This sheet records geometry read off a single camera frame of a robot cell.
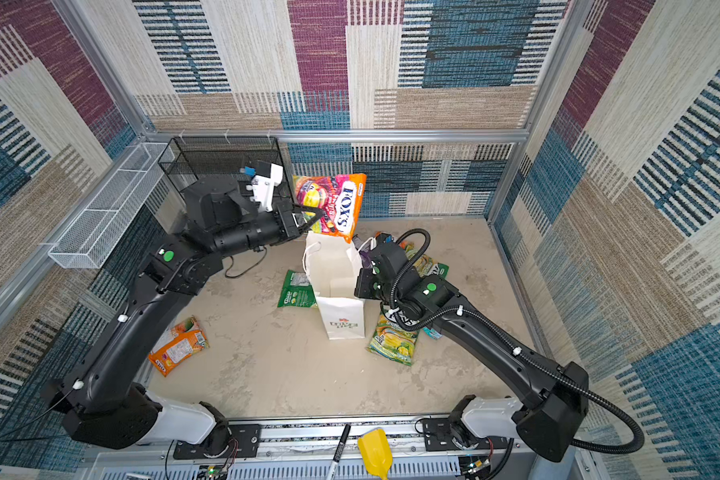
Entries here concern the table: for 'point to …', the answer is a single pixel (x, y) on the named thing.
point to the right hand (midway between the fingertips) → (359, 285)
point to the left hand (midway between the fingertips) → (321, 207)
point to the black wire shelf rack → (193, 158)
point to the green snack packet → (296, 291)
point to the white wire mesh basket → (89, 239)
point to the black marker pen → (338, 453)
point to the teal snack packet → (432, 333)
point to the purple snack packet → (366, 258)
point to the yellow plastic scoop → (376, 453)
